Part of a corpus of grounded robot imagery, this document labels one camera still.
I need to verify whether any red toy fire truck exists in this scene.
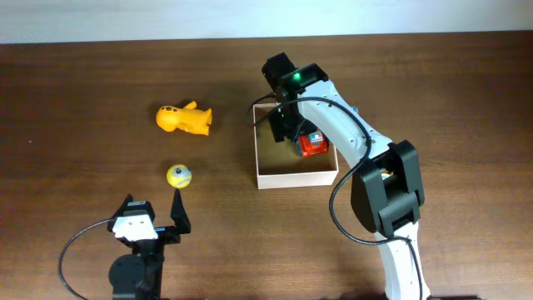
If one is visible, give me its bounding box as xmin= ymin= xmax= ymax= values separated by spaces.
xmin=296 ymin=130 xmax=328 ymax=158

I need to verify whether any pink cardboard box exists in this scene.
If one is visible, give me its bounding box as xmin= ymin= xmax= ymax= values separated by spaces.
xmin=253 ymin=120 xmax=339 ymax=189

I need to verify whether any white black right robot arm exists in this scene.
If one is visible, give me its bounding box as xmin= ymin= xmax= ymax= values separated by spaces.
xmin=262 ymin=56 xmax=431 ymax=299

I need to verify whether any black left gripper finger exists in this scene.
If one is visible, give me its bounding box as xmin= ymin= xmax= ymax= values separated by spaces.
xmin=114 ymin=193 xmax=133 ymax=218
xmin=170 ymin=188 xmax=192 ymax=233

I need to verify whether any yellow minion ball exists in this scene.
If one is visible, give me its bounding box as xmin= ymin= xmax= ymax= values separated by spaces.
xmin=166 ymin=164 xmax=192 ymax=189

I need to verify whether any wooden rattle drum toy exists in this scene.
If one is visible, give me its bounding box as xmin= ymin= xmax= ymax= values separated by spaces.
xmin=380 ymin=167 xmax=394 ymax=181

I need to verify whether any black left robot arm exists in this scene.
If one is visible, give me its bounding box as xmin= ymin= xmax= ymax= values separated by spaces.
xmin=107 ymin=189 xmax=192 ymax=300

